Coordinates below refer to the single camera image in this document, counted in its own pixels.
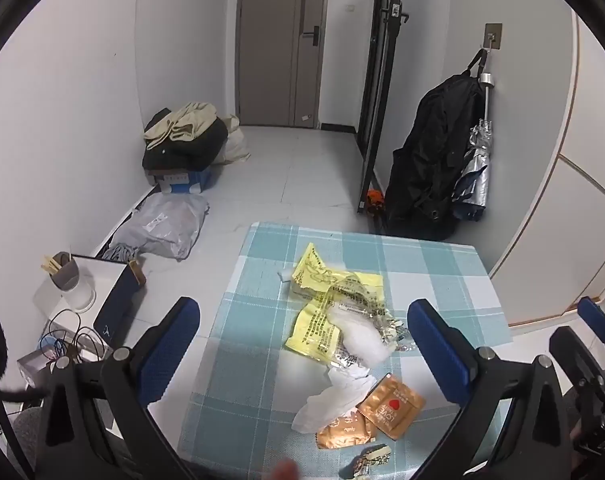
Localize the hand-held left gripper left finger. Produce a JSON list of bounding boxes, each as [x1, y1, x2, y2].
[[35, 296, 202, 480]]

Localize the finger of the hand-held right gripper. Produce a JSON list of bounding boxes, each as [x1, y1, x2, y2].
[[549, 326, 605, 396], [577, 296, 605, 361]]

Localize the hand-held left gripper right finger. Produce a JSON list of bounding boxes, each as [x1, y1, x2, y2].
[[407, 298, 576, 480]]

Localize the clear plastic wrapper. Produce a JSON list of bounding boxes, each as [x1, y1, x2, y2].
[[377, 317, 423, 356]]

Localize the orange sachet with red heart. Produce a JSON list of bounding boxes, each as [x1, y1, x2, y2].
[[357, 374, 427, 441]]

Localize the white translucent plastic bag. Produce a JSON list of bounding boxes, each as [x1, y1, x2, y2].
[[330, 307, 391, 366]]

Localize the white tissue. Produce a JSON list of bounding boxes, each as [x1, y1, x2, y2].
[[291, 367, 383, 435]]

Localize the orange sachet with flower print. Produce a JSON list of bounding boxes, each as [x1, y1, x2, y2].
[[315, 412, 378, 451]]

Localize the yellow snack wrapper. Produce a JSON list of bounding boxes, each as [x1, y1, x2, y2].
[[284, 302, 363, 368]]

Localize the small patterned wrapper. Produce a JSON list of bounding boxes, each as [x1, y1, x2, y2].
[[350, 444, 394, 478]]

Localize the yellow wrapper with line drawing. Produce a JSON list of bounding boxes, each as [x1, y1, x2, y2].
[[291, 242, 386, 306]]

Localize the white and navy shoebox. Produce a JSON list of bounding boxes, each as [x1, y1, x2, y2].
[[32, 255, 143, 348]]

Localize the teal plaid tablecloth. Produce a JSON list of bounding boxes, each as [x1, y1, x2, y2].
[[180, 220, 513, 480]]

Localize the white cup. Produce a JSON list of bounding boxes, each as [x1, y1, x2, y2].
[[60, 265, 98, 311]]

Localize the grey scarf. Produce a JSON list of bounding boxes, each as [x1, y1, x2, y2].
[[102, 242, 143, 263]]

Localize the grey plastic mailer bag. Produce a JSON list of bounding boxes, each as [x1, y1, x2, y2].
[[113, 194, 209, 261]]

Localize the grey cup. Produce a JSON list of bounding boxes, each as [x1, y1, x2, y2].
[[50, 251, 80, 293]]

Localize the grey speckled box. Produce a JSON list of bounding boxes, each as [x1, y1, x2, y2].
[[17, 320, 113, 386]]

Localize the blue cardboard box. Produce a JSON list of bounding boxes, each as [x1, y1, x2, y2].
[[150, 165, 223, 196]]

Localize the silver folded umbrella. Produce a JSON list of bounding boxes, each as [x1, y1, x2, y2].
[[453, 74, 498, 222]]

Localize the black backpack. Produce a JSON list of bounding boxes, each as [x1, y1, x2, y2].
[[383, 47, 488, 242]]

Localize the beige tote bag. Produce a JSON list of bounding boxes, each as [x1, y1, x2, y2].
[[210, 114, 252, 166]]

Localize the beige cloth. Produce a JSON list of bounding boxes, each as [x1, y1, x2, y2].
[[143, 102, 219, 151]]

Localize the brown door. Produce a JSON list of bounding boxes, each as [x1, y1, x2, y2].
[[236, 0, 331, 128]]

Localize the black door frame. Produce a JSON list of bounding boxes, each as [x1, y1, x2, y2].
[[357, 0, 411, 213]]

